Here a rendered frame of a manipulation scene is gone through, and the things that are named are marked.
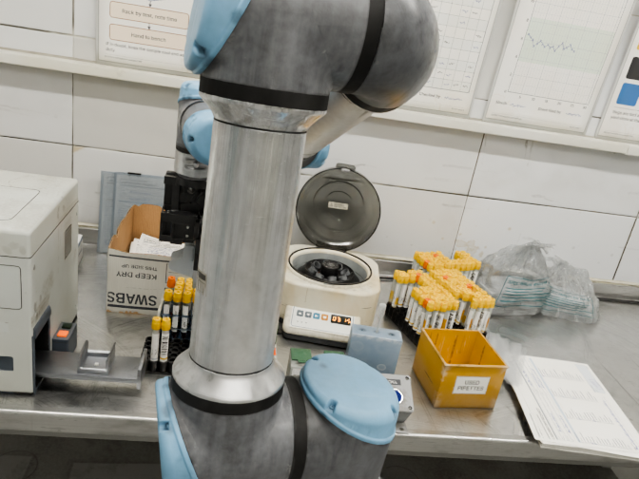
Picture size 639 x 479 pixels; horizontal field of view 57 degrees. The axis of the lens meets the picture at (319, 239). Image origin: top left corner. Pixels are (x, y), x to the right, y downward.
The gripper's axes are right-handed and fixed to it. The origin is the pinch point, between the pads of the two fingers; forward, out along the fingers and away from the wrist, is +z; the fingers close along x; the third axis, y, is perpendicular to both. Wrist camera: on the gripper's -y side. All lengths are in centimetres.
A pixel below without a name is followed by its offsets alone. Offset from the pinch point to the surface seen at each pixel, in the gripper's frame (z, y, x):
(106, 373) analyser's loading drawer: 13.5, 13.4, 11.3
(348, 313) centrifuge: 11.5, -32.5, -13.8
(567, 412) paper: 16, -74, 10
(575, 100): -38, -90, -50
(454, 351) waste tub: 13, -54, -4
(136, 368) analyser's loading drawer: 13.9, 9.0, 8.6
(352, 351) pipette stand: 11.8, -31.0, 0.9
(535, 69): -44, -77, -49
